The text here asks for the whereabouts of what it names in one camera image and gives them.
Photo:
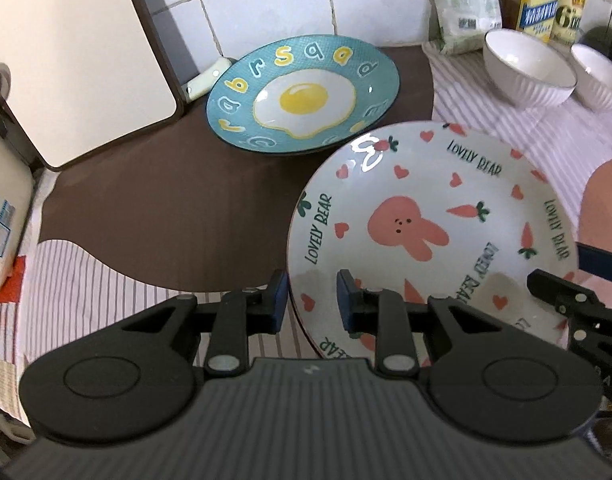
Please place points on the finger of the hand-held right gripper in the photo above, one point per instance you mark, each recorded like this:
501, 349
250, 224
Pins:
553, 286
600, 260

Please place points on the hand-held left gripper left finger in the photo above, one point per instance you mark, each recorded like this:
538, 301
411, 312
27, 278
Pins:
281, 302

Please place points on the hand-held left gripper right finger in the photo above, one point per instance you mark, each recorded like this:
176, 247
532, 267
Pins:
345, 305

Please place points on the white plate with rabbit print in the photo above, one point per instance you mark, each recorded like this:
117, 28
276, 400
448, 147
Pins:
411, 185

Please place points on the white ribbed bowl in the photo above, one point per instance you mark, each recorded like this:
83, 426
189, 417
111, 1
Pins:
603, 80
526, 65

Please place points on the teal plate with egg print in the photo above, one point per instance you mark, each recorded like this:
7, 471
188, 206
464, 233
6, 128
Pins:
306, 97

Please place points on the striped patchwork tablecloth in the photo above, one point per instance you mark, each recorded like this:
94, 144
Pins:
151, 220

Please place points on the dark wok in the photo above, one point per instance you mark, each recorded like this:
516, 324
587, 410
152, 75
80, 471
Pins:
606, 40

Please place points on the clear bottle with brown cap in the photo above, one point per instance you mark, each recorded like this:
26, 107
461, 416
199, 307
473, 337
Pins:
571, 15

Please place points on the oil bottle with yellow label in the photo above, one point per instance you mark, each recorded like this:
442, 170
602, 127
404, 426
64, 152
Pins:
538, 5

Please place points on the white and green plastic bag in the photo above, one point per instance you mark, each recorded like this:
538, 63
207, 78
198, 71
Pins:
461, 5

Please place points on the white rice cooker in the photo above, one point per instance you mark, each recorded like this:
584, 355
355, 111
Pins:
3, 200

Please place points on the white cutting board brown edge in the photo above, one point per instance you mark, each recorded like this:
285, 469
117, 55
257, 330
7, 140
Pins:
86, 60

